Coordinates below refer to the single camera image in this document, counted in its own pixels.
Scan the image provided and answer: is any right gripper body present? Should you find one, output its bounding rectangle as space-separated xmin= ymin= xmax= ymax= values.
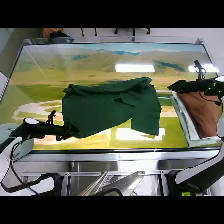
xmin=167 ymin=79 xmax=192 ymax=94

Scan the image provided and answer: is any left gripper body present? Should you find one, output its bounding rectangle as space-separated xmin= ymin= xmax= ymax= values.
xmin=55 ymin=124 xmax=79 ymax=142

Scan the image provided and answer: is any dark green T-shirt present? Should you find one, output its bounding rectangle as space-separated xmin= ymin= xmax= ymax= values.
xmin=61 ymin=76 xmax=163 ymax=139

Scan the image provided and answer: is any brown garment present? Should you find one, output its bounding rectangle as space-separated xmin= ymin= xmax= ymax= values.
xmin=177 ymin=91 xmax=222 ymax=140

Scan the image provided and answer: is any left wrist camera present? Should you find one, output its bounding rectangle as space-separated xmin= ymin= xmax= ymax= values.
xmin=46 ymin=109 xmax=58 ymax=125

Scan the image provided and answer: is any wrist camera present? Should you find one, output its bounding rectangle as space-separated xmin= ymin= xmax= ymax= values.
xmin=46 ymin=109 xmax=58 ymax=125
xmin=193 ymin=59 xmax=206 ymax=81

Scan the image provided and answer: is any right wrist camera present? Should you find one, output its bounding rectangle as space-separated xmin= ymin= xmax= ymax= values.
xmin=193 ymin=59 xmax=206 ymax=81

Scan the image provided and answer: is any silver frame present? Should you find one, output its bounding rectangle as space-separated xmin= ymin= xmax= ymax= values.
xmin=0 ymin=146 xmax=224 ymax=197

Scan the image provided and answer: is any black cable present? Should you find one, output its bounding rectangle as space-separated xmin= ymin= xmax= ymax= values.
xmin=9 ymin=142 xmax=40 ymax=196

